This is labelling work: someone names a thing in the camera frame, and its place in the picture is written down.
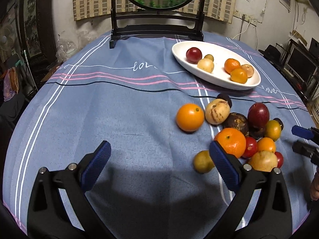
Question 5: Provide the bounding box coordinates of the large yellow pepino melon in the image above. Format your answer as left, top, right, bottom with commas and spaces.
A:
248, 151, 278, 172

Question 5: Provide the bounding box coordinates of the wall power socket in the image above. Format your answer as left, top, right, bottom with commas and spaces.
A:
233, 9, 258, 26

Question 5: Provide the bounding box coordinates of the small dark plum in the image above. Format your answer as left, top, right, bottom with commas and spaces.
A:
216, 93, 232, 108

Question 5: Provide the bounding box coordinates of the dark wooden cabinet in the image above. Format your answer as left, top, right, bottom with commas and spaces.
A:
0, 0, 58, 100

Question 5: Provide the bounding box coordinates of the beige striped pepino melon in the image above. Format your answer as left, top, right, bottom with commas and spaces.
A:
205, 99, 230, 125

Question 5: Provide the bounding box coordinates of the orange fruit in plate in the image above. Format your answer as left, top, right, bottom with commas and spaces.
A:
230, 68, 248, 84

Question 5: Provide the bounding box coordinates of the dimpled orange mandarin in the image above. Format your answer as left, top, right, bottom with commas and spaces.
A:
214, 128, 246, 158

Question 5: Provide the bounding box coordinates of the white oval plate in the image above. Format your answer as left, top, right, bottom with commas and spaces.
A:
171, 40, 261, 90

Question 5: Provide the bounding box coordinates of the olive green small fruit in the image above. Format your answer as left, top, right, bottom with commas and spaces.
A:
193, 150, 215, 174

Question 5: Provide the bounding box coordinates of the red cherry tomato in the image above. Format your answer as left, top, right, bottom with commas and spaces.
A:
275, 152, 284, 168

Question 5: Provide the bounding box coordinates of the orange tangerine in plate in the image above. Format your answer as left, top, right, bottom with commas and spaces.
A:
224, 58, 241, 74

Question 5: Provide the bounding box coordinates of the yellow-green orange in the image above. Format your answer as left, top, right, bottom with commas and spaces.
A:
264, 120, 282, 141

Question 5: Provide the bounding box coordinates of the person's right hand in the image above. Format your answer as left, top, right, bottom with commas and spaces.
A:
310, 171, 319, 201

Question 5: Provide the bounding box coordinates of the small olive-yellow fruit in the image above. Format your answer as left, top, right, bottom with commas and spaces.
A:
204, 54, 214, 62

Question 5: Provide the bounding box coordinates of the electric fan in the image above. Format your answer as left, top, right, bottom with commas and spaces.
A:
0, 23, 16, 56

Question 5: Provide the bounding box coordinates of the large red plum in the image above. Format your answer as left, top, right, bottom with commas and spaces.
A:
247, 103, 270, 129

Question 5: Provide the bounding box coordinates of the smooth orange fruit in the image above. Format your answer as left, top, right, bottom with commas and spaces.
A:
257, 137, 276, 153

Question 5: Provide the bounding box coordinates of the brown mangosteen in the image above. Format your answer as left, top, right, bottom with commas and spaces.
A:
249, 126, 266, 140
222, 112, 249, 136

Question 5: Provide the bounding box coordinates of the tan persimmon fruit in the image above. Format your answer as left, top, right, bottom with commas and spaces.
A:
241, 64, 255, 78

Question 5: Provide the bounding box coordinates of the large orange on cloth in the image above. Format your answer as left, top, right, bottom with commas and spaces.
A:
175, 104, 205, 132

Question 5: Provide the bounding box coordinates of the blue striped tablecloth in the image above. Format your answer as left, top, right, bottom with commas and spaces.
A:
2, 31, 315, 236

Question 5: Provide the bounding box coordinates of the pale yellow round fruit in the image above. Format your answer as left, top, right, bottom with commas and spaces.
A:
197, 58, 214, 73

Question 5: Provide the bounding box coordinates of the round goldfish screen ornament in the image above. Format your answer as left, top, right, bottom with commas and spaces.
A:
109, 0, 205, 49

